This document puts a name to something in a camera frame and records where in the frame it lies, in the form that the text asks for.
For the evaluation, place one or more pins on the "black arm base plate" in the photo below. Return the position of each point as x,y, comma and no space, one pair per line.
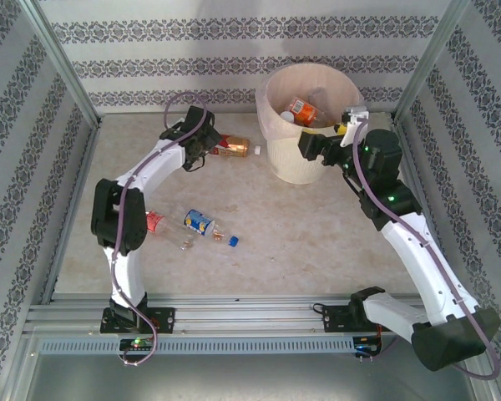
165,319
336,319

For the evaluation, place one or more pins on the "aluminium side rail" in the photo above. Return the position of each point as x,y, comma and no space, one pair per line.
412,167
72,209

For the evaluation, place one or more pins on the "white ribbed plastic bin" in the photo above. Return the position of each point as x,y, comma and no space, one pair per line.
292,163

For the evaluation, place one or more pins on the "red gold drink carton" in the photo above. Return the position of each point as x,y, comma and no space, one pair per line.
234,146

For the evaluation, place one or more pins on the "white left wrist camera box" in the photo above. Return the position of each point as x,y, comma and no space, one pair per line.
178,123

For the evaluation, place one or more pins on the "aluminium frame post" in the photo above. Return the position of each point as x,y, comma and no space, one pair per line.
62,62
431,62

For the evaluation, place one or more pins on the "red label clear bottle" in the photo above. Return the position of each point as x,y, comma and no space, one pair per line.
155,221

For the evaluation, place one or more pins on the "aluminium front rail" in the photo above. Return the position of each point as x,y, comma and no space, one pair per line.
250,317

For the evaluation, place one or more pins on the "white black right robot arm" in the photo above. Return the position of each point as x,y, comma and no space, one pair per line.
426,267

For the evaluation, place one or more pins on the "white bottle cap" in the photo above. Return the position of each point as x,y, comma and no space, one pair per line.
257,150

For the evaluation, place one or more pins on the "small circuit board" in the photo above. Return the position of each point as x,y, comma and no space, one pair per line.
367,346
138,343

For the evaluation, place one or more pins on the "clear unlabelled plastic bottle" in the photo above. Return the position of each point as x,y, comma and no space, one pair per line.
319,97

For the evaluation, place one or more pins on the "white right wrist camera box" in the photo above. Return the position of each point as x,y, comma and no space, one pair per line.
352,121

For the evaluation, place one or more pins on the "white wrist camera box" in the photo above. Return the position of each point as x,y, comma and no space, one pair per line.
178,123
352,121

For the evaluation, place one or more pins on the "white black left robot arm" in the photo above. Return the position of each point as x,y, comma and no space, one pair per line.
121,217

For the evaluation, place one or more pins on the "blue yellow label bottle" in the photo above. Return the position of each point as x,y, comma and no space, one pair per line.
198,221

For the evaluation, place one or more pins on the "orange label gold cap bottle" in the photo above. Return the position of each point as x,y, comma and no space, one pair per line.
302,110

